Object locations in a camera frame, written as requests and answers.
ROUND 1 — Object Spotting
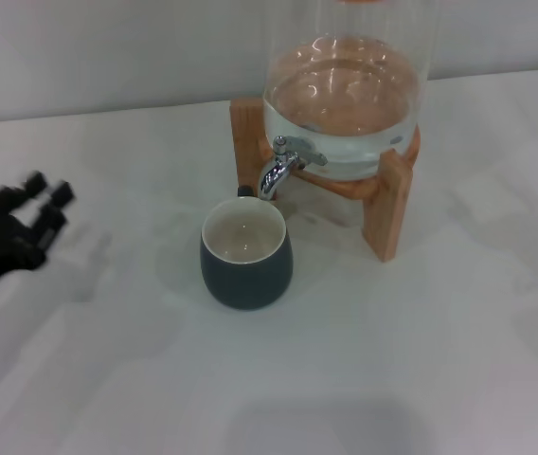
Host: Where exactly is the dark blue-grey ceramic cup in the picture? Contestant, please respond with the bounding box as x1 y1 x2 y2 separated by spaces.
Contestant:
199 183 295 312

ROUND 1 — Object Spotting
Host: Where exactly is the chrome metal faucet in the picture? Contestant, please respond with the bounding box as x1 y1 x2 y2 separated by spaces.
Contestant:
258 135 330 201

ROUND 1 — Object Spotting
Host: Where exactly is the glass water dispenser jar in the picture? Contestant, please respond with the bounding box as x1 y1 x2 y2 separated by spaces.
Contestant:
261 0 442 182

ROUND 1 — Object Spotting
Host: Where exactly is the wooden dispenser stand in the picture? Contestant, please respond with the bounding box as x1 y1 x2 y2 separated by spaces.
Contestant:
229 98 422 264

